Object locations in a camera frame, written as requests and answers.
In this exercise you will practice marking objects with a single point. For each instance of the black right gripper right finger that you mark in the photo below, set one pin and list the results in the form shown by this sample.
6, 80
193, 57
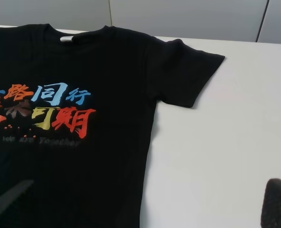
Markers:
271, 208

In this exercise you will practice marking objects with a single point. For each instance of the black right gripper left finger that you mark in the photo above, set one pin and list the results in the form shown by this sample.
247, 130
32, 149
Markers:
11, 195

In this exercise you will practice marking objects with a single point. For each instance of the black printed t-shirt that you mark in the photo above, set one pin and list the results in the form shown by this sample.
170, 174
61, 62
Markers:
76, 115

